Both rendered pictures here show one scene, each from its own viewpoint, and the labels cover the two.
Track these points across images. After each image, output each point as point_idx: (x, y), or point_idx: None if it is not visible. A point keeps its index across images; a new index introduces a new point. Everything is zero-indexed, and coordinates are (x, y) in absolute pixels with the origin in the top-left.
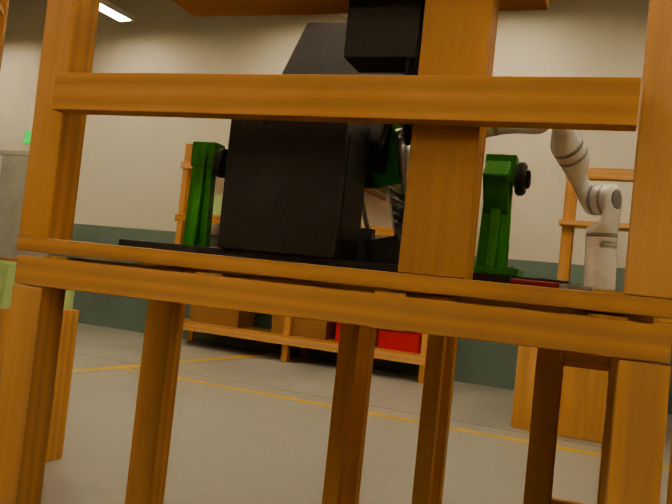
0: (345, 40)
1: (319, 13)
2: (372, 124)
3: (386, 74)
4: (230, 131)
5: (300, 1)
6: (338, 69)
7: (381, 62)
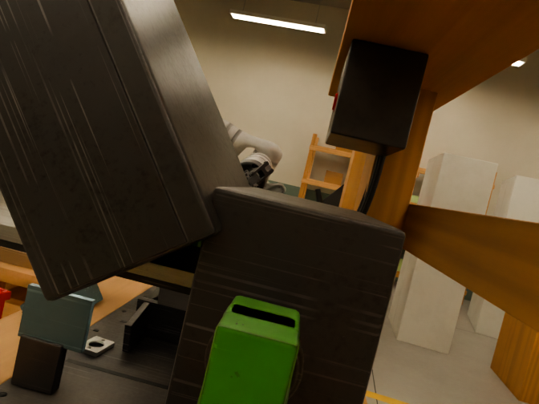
0: (411, 125)
1: (359, 3)
2: (243, 175)
3: (194, 58)
4: (391, 294)
5: (425, 9)
6: (158, 8)
7: (374, 149)
